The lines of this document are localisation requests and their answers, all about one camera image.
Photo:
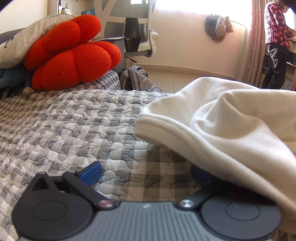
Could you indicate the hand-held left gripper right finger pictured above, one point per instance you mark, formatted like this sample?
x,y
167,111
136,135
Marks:
x,y
200,177

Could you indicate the white office chair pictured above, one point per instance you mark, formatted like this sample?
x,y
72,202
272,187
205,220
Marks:
x,y
148,39

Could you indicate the beige curtain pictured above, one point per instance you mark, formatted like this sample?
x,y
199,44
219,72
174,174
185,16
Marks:
x,y
253,46

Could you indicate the window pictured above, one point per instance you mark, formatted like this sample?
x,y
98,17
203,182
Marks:
x,y
203,5

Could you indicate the grey hat on wall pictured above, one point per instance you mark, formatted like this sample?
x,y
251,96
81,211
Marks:
x,y
217,26

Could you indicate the white paper sheet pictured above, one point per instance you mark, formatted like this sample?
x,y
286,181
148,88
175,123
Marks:
x,y
111,38

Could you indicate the beige printed pillow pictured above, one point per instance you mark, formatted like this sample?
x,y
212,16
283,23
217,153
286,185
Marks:
x,y
25,39

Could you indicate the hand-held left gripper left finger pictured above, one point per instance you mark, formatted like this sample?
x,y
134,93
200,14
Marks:
x,y
92,173

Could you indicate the grey checked quilt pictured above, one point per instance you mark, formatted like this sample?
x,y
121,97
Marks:
x,y
69,129

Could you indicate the blue plush doll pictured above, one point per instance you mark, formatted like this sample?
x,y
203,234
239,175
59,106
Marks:
x,y
11,77

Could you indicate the white sweatshirt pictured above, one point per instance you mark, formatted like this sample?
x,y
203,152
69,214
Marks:
x,y
231,127

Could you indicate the black printed cloth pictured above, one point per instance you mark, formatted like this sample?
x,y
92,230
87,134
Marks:
x,y
133,32

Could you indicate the grey backpack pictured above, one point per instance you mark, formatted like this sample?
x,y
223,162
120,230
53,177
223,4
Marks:
x,y
136,80

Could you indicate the red knitted flower cushion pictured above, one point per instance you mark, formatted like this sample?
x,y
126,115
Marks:
x,y
76,60

